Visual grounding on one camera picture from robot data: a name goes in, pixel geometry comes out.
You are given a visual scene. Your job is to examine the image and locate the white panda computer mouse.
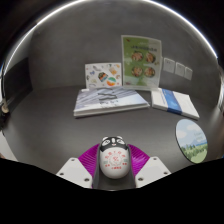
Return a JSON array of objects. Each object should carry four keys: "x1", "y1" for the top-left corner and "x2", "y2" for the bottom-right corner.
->
[{"x1": 98, "y1": 135, "x2": 131, "y2": 180}]

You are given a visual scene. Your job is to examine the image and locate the green menu sign stand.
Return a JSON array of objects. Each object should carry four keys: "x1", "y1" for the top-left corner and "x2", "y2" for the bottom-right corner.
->
[{"x1": 120, "y1": 34, "x2": 163, "y2": 92}]

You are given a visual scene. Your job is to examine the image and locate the white wall sockets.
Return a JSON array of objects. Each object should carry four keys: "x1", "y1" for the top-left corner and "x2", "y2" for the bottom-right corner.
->
[{"x1": 162, "y1": 57, "x2": 194, "y2": 81}]

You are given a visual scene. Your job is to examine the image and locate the grey striped book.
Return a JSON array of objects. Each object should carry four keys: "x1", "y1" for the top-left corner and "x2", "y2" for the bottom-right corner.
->
[{"x1": 73, "y1": 87, "x2": 151, "y2": 118}]

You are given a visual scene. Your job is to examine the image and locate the round landscape print mouse pad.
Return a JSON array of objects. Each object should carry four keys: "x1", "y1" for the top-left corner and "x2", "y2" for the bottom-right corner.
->
[{"x1": 175, "y1": 118, "x2": 209, "y2": 164}]

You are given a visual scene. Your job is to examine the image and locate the white book with blue band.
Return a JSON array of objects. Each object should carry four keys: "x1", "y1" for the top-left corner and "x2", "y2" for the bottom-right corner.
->
[{"x1": 150, "y1": 87, "x2": 201, "y2": 121}]

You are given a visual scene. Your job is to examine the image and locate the white sticker card stand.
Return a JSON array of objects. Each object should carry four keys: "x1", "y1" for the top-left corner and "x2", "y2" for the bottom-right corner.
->
[{"x1": 84, "y1": 62, "x2": 123, "y2": 90}]

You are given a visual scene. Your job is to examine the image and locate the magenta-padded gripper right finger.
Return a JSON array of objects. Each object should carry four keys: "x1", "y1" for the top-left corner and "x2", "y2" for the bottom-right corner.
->
[{"x1": 128, "y1": 143, "x2": 172, "y2": 189}]

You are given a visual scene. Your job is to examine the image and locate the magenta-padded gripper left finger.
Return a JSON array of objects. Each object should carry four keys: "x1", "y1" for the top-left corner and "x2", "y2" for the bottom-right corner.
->
[{"x1": 55, "y1": 143, "x2": 101, "y2": 190}]

